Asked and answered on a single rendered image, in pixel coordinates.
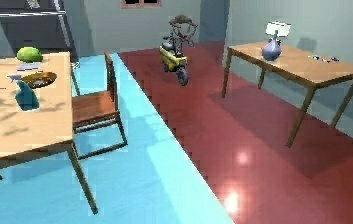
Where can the yellow scooter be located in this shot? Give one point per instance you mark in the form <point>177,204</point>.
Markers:
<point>173,59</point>

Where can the brown wooden chair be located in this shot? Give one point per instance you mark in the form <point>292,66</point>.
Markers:
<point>94,106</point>

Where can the dark twisted house plant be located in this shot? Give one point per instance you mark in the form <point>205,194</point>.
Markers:
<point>183,28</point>

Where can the brown framed window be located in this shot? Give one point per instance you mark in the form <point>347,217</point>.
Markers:
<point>140,3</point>

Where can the blue table lamp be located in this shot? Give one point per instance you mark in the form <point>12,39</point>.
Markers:
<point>273,46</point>

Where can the brown wooden side table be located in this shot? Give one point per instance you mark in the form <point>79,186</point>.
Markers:
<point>300,66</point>

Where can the brown round bowl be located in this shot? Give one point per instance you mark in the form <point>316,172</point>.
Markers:
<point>39,79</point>

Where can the teal spray bottle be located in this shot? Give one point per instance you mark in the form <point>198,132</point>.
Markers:
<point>26,96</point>

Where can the light wooden dining table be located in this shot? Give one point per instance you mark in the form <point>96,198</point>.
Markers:
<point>24,126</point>

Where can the small dark keys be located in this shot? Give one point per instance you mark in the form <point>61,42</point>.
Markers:
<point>324,59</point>

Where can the green lettuce head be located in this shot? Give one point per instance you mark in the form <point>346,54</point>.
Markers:
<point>29,54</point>

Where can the dark grey cupboard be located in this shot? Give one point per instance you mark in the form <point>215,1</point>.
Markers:
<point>30,30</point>

